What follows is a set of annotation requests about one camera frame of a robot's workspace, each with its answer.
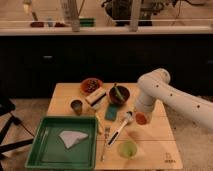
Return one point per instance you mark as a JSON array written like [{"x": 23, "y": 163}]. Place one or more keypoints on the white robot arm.
[{"x": 155, "y": 85}]

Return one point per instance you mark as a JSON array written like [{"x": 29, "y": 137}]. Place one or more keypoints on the dark red bowl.
[{"x": 114, "y": 97}]

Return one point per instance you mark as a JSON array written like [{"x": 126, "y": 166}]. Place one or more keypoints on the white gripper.
[{"x": 143, "y": 104}]

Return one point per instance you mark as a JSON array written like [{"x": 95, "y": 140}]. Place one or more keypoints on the green plastic tray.
[{"x": 48, "y": 151}]

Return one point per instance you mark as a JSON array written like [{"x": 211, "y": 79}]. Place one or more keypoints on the teal sponge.
[{"x": 111, "y": 112}]

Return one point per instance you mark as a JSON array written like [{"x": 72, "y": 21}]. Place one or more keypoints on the yellow green utensil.
[{"x": 100, "y": 127}]

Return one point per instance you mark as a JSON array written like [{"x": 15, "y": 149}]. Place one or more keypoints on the green vegetable in bowl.
[{"x": 119, "y": 95}]

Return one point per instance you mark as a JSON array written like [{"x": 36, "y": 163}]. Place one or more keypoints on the white black box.
[{"x": 95, "y": 96}]

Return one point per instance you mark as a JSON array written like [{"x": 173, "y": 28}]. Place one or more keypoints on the orange plate with food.
[{"x": 89, "y": 85}]

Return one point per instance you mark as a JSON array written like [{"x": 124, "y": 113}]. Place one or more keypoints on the white black dish brush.
[{"x": 127, "y": 119}]

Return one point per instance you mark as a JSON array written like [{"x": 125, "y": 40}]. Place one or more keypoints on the black tripod stand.
[{"x": 7, "y": 107}]

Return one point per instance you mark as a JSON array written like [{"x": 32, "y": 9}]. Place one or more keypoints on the green plastic cup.
[{"x": 127, "y": 149}]

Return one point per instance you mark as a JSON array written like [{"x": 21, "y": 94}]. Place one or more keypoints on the silver fork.
[{"x": 106, "y": 135}]

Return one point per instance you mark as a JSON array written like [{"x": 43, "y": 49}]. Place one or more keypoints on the green box on counter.
[{"x": 87, "y": 22}]

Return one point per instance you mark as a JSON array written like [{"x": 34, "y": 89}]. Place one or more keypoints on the white crumpled cloth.
[{"x": 71, "y": 138}]

